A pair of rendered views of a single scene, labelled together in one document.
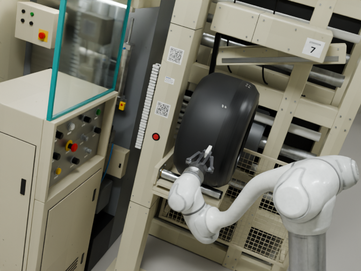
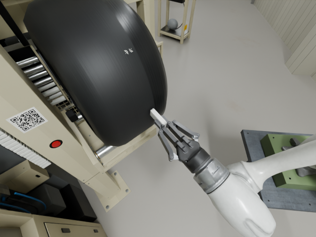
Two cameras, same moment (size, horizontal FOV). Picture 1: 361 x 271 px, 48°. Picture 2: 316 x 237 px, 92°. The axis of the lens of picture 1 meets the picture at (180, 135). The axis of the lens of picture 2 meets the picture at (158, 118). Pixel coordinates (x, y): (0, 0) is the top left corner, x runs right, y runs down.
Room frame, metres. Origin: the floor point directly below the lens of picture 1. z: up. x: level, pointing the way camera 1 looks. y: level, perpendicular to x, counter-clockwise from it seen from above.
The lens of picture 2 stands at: (1.51, 0.11, 1.61)
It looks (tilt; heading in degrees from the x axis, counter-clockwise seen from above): 54 degrees down; 307
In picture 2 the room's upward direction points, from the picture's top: straight up
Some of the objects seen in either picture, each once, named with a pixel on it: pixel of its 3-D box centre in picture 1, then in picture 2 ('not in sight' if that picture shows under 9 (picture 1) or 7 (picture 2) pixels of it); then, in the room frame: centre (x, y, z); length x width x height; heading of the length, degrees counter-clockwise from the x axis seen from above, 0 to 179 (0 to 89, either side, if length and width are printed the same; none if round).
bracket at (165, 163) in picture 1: (167, 161); (82, 138); (2.07, 0.03, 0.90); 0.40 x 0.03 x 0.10; 168
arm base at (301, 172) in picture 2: not in sight; (305, 154); (1.05, -0.69, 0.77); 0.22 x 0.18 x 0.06; 133
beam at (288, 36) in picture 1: (271, 30); not in sight; (2.29, -0.33, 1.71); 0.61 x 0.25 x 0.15; 78
